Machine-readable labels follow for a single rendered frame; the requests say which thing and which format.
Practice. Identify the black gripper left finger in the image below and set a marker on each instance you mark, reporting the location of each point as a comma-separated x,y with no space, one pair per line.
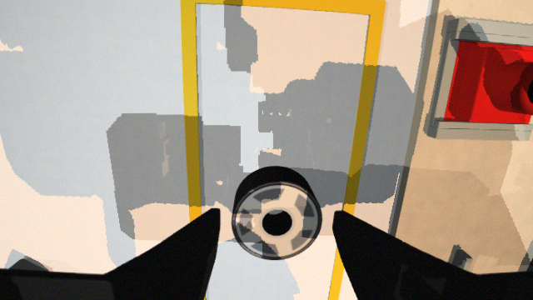
178,268

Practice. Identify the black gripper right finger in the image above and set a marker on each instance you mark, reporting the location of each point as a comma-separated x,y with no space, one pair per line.
382,267

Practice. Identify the black tyre with grey rim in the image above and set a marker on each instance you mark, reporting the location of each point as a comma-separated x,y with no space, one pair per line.
295,229

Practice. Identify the yellow tape outline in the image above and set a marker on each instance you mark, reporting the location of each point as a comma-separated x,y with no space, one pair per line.
374,8

